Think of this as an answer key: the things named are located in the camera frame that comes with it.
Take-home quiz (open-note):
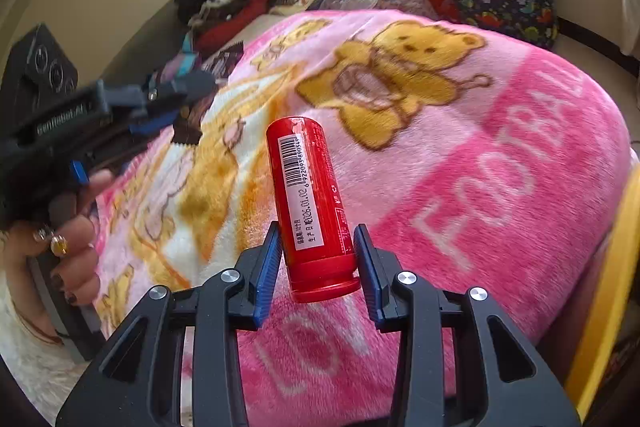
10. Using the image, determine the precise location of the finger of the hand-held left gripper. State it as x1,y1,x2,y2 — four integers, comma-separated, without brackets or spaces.
97,69,219,110
125,99,194,138

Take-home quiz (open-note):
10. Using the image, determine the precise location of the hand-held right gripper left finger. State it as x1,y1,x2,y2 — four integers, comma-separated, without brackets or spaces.
60,221,283,427

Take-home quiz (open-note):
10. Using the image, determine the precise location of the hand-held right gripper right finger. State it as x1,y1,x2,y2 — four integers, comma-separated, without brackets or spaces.
352,223,582,427

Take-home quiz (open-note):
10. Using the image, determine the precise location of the dark brown snack wrapper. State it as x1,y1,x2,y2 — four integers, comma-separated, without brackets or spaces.
171,104,219,146

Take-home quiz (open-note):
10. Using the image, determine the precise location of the purple snack wrapper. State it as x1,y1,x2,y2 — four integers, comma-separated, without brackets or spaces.
201,41,247,81

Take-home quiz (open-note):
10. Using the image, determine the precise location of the red can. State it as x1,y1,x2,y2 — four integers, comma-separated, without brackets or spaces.
264,116,362,305

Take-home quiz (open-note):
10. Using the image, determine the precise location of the black bin with yellow rim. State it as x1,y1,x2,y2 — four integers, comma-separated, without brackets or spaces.
564,146,640,419

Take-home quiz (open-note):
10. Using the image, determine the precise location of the person's left forearm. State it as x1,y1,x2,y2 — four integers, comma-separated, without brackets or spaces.
0,277,88,413

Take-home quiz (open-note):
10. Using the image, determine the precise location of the person's left hand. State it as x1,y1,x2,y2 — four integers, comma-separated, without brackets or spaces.
0,169,117,344

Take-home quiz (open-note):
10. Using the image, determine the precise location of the striped purple cloth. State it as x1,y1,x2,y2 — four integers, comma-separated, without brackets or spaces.
159,33,202,81

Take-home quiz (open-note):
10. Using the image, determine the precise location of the pink bear-print blanket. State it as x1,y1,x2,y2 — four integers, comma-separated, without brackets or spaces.
92,9,634,427

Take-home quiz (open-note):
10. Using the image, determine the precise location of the dinosaur print laundry basket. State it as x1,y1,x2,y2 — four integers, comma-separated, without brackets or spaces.
449,0,559,54

